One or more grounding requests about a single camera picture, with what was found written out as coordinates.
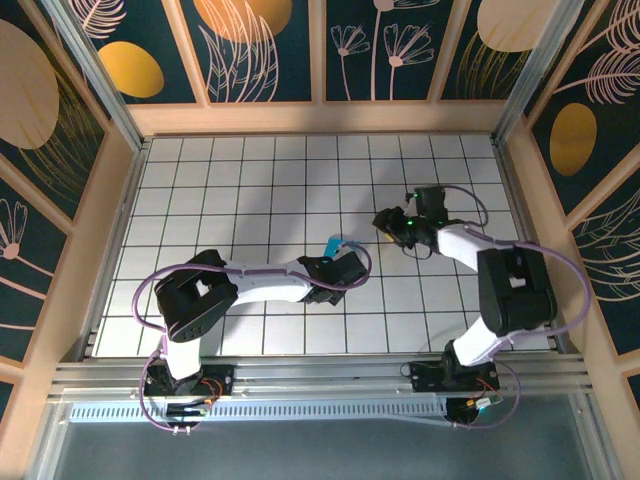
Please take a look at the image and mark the blue cloth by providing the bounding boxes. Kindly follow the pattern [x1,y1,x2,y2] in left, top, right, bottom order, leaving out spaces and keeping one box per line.
[322,236,362,259]

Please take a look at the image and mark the black connector block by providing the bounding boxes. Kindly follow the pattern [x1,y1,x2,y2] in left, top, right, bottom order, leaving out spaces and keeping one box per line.
[164,401,210,432]

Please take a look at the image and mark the aluminium table side rail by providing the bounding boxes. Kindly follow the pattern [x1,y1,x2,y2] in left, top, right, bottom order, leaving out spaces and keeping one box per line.
[79,139,152,362]
[492,137,571,357]

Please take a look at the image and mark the long aluminium base rail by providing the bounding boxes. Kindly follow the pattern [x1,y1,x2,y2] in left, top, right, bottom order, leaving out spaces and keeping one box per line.
[47,351,596,401]

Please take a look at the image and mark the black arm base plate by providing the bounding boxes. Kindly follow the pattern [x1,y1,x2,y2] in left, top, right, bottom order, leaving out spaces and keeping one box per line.
[408,360,501,395]
[143,363,236,400]

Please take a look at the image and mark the wall panel pink flower outlines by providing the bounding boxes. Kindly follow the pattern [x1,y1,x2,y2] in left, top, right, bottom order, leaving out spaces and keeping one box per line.
[324,0,454,104]

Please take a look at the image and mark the slotted grey cable duct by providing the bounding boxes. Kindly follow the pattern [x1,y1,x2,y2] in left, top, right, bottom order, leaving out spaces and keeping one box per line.
[69,399,449,424]

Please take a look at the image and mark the wall panel yellow grass lines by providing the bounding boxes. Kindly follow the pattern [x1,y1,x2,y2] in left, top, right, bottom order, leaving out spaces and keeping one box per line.
[438,0,551,102]

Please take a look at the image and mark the dark wall panel yellow oval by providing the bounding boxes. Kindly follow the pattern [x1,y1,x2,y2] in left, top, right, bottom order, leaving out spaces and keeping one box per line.
[529,74,640,219]
[67,0,207,106]

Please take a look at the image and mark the aluminium frame post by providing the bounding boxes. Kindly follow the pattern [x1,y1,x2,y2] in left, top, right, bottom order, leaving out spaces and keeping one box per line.
[491,0,586,147]
[38,0,151,154]

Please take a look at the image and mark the wall panel pink leaf lines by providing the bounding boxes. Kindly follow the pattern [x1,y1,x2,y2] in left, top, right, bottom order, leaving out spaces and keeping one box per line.
[569,187,640,357]

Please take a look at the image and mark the wall panel orange circle leaves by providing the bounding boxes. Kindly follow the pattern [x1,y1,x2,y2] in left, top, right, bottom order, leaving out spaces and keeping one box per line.
[179,0,316,105]

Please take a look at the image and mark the wall panel pink feather leaves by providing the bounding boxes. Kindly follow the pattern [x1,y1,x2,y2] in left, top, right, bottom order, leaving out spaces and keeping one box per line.
[522,0,640,119]

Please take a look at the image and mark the wall panel single pink flower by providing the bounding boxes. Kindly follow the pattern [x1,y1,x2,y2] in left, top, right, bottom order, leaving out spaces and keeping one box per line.
[0,174,71,364]

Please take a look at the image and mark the wall panel large beige circle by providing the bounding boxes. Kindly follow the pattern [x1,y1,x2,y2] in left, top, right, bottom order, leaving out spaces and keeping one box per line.
[0,17,109,236]

